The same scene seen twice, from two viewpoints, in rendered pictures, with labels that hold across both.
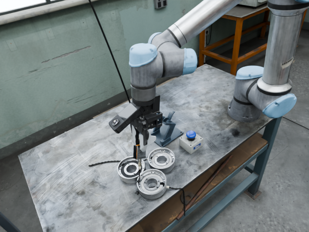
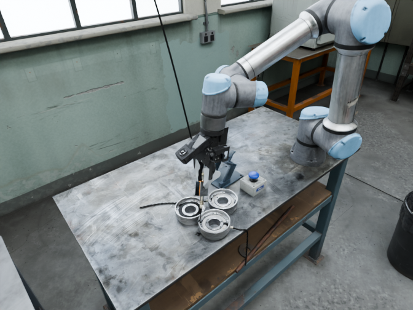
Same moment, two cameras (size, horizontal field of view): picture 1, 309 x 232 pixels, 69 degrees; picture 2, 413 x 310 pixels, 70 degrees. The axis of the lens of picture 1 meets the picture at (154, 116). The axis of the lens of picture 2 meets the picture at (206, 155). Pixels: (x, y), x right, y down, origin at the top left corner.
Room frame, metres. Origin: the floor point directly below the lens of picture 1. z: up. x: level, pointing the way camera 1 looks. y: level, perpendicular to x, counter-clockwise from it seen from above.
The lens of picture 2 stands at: (-0.19, 0.13, 1.55)
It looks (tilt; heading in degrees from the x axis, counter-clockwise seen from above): 34 degrees down; 354
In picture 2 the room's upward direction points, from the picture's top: 2 degrees counter-clockwise
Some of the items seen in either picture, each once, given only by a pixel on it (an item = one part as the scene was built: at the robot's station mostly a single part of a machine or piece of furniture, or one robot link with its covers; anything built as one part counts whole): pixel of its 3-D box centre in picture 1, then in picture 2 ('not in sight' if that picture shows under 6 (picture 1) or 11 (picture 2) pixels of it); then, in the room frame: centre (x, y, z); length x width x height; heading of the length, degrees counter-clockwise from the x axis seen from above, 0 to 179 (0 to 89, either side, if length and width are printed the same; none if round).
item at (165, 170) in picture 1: (162, 160); (222, 202); (0.57, -0.01, 0.82); 0.10 x 0.10 x 0.04
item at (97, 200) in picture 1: (163, 128); (220, 171); (0.79, -0.03, 0.79); 1.20 x 0.60 x 0.02; 122
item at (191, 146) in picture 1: (191, 141); (254, 183); (0.65, -0.14, 0.82); 0.08 x 0.07 x 0.05; 122
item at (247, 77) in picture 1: (250, 83); (314, 123); (0.82, -0.43, 0.97); 0.13 x 0.12 x 0.14; 13
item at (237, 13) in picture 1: (253, 29); (311, 74); (2.94, -1.46, 0.39); 1.50 x 0.62 x 0.78; 122
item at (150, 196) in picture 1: (152, 184); (214, 224); (0.47, 0.04, 0.82); 0.10 x 0.10 x 0.04
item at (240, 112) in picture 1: (245, 103); (308, 147); (0.82, -0.43, 0.85); 0.15 x 0.15 x 0.10
